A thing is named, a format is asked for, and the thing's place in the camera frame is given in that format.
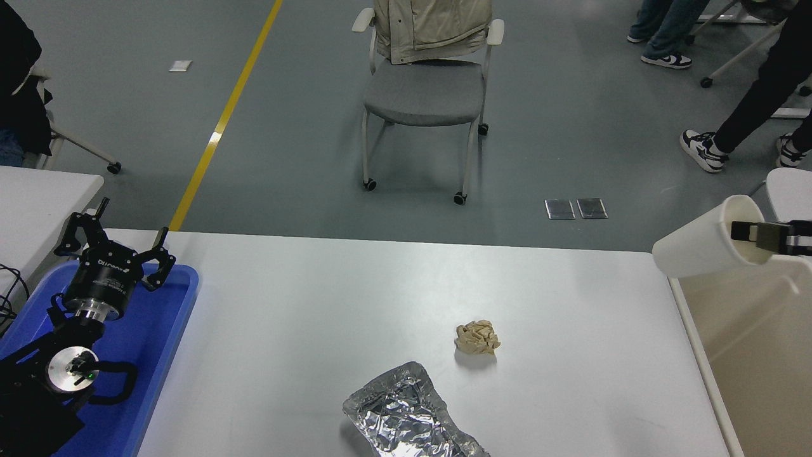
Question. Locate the blue plastic tray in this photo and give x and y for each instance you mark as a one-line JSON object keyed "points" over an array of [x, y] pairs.
{"points": [[158, 330]]}

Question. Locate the large pale bin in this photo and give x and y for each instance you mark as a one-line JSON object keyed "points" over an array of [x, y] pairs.
{"points": [[761, 368]]}

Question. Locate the tan paper ball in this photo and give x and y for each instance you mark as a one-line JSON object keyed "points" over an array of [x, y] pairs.
{"points": [[477, 337]]}

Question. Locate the beige jacket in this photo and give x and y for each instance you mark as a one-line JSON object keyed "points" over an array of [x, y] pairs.
{"points": [[431, 28]]}

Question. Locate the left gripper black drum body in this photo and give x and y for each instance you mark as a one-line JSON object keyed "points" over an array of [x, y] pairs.
{"points": [[101, 282]]}

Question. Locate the black jacket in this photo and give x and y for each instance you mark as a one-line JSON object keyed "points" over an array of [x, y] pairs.
{"points": [[35, 120]]}

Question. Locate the white frame castor chair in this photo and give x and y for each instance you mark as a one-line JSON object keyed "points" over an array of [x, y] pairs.
{"points": [[114, 167]]}

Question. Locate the white round table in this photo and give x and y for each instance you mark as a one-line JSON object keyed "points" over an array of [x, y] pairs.
{"points": [[793, 193]]}

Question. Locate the white swivel chair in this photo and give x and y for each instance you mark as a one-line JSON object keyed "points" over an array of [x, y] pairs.
{"points": [[706, 82]]}

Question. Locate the silver foil tray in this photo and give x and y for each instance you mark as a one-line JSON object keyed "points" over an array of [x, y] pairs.
{"points": [[399, 412]]}

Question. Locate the grey seat white frame chair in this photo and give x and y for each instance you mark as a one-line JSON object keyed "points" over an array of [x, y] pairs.
{"points": [[422, 95]]}

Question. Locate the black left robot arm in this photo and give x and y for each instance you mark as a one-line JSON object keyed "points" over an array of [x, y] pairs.
{"points": [[35, 412]]}

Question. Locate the person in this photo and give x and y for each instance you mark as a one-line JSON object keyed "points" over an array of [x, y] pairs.
{"points": [[7, 146], [672, 28], [758, 95]]}

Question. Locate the metal floor plate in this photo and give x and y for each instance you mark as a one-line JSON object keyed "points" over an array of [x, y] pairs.
{"points": [[593, 208], [560, 209]]}

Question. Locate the white paper cup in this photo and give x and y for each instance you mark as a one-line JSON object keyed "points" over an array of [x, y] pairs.
{"points": [[691, 251]]}

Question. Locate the white rectangular side table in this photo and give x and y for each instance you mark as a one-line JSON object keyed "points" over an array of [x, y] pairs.
{"points": [[38, 203]]}

